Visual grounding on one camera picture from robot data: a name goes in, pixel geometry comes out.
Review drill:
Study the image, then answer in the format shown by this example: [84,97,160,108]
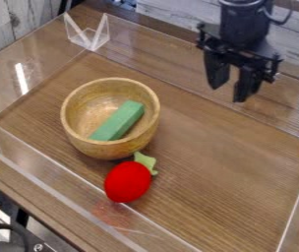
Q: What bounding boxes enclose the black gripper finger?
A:
[234,65,262,102]
[203,49,230,90]

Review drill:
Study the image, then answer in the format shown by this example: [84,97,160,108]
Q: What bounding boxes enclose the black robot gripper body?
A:
[195,0,286,85]

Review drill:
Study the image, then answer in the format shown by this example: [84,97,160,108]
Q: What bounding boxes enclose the green rectangular block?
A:
[89,100,144,141]

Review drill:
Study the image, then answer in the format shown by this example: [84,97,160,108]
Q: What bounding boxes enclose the brown wooden bowl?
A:
[59,77,162,160]

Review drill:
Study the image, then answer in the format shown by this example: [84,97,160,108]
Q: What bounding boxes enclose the red plush strawberry toy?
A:
[104,152,159,203]

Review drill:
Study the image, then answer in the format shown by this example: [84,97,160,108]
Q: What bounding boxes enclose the clear acrylic tray enclosure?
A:
[0,12,299,252]

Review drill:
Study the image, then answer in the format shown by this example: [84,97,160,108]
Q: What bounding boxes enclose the black metal frame bracket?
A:
[11,209,56,252]

